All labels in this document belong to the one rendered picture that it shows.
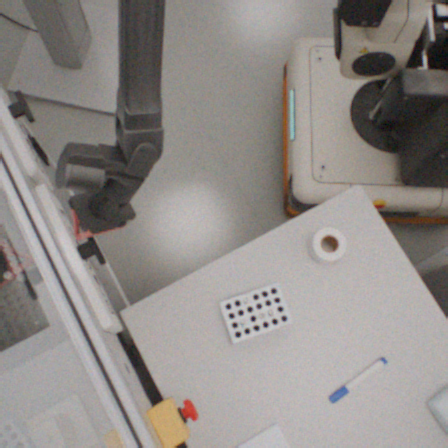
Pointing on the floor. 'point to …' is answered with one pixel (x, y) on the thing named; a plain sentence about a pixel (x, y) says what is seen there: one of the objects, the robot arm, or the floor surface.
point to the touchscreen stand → (70, 56)
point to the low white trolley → (304, 340)
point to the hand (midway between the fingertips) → (86, 232)
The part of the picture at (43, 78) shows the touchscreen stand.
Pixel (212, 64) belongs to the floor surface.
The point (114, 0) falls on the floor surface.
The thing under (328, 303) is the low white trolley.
